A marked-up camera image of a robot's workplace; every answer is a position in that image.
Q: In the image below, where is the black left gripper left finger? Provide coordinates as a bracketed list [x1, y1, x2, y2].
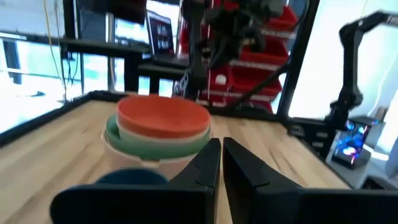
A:
[50, 138, 222, 224]

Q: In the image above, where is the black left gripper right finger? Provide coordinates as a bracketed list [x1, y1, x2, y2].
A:
[222, 137, 398, 224]

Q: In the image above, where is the pink bowl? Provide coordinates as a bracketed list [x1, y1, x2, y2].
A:
[101, 130, 200, 182]

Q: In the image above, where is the green bowl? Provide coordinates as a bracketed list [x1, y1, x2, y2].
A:
[105, 114, 212, 162]

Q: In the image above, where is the orange bowl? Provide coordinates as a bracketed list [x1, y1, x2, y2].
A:
[116, 95, 211, 140]

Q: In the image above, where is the dark blue bowl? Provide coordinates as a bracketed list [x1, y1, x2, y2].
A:
[95, 168, 170, 186]

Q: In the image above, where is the laptop screen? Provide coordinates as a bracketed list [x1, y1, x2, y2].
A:
[146, 10, 175, 57]

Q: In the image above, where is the computer case with lights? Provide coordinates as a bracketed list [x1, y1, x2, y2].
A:
[330, 117, 379, 170]

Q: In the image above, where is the black frame post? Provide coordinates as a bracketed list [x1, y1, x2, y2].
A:
[275, 0, 321, 118]

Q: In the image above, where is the black desk frame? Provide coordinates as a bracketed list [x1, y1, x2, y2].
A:
[58, 0, 190, 94]

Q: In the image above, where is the yellow cable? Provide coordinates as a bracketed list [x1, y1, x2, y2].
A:
[42, 0, 68, 102]

